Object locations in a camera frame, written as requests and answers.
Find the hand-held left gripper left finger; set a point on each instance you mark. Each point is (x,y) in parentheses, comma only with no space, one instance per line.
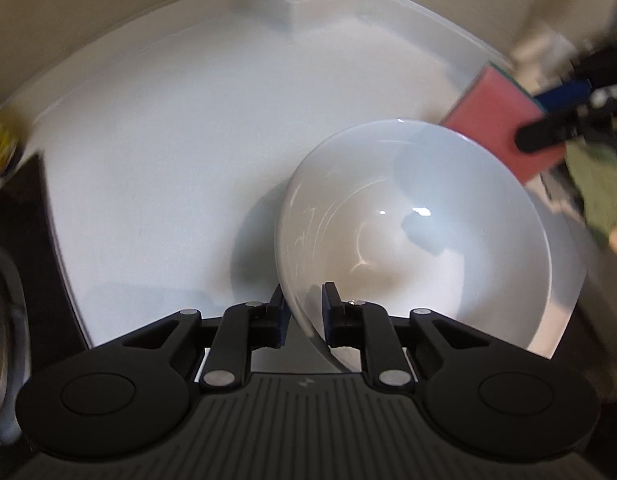
(281,327)

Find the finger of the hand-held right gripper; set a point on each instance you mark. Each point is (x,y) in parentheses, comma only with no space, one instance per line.
(563,95)
(543,135)

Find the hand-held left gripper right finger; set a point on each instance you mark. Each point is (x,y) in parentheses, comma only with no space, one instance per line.
(329,316)

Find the pink and green sponge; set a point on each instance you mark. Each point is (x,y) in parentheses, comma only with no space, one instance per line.
(488,125)

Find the white bowl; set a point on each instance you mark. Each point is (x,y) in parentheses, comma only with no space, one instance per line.
(438,260)

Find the green cloth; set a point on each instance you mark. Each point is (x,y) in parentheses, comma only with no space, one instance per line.
(596,185)

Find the black glass gas cooktop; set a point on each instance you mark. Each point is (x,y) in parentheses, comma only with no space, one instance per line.
(33,240)

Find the gas burner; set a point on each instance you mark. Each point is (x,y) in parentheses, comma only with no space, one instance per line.
(1,310)

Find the yellow label jar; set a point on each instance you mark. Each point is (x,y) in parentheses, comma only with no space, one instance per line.
(1,145)

